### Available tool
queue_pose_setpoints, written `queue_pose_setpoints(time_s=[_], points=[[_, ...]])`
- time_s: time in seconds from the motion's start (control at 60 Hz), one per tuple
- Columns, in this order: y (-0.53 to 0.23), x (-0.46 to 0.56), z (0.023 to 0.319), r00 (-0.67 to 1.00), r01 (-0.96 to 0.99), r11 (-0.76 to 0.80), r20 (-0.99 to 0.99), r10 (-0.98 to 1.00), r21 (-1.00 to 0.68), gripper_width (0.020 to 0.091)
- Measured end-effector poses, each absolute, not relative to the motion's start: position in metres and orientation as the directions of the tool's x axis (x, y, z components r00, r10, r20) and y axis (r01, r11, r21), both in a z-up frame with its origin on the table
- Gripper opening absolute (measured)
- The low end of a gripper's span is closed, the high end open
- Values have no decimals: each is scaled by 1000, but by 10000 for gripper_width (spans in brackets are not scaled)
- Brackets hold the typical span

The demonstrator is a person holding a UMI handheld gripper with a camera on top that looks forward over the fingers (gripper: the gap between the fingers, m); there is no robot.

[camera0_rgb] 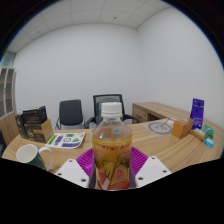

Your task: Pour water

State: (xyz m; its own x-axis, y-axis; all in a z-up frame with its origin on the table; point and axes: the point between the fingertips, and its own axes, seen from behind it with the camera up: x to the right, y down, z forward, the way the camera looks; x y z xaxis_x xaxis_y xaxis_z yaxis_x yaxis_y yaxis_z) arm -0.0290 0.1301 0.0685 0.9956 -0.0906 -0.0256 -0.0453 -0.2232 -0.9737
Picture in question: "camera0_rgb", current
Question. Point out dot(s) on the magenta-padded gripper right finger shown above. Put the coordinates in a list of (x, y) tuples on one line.
[(151, 170)]

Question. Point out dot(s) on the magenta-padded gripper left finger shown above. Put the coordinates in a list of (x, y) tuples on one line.
[(71, 171)]

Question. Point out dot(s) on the yellow drink bottle white cap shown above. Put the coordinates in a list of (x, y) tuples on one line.
[(111, 150)]

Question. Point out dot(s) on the printed sticker sheet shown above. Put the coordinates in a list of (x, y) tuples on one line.
[(65, 140)]

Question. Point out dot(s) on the round grey clear disc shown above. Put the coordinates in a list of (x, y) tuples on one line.
[(158, 127)]

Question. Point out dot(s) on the green and white mug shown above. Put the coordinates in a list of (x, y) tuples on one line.
[(28, 155)]

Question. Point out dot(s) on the black and tan carton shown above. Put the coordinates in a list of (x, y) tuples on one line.
[(41, 133)]

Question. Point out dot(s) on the tan cardboard box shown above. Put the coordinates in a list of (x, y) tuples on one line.
[(181, 129)]

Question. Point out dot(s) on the black padded office chair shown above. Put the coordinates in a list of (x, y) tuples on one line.
[(70, 113)]

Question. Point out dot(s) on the small tan flat box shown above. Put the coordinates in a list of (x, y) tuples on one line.
[(199, 134)]

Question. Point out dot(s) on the wooden side desk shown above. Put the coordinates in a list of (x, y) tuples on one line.
[(156, 110)]

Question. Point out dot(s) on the small blue box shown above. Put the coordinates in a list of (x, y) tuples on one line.
[(209, 142)]

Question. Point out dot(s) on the black mesh office chair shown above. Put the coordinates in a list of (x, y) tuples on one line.
[(96, 110)]

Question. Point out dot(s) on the black printed carton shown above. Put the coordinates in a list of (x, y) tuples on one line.
[(35, 115)]

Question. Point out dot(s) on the green flat packet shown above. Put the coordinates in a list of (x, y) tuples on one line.
[(209, 131)]

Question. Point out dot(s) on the purple upright box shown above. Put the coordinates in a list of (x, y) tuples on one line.
[(197, 113)]

